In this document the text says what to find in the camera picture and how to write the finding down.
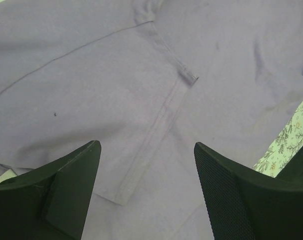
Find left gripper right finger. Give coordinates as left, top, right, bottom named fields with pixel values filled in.
left=194, top=142, right=303, bottom=240

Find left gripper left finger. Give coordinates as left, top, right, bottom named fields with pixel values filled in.
left=0, top=140, right=102, bottom=240

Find purple t shirt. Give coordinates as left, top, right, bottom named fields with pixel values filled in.
left=0, top=0, right=303, bottom=240

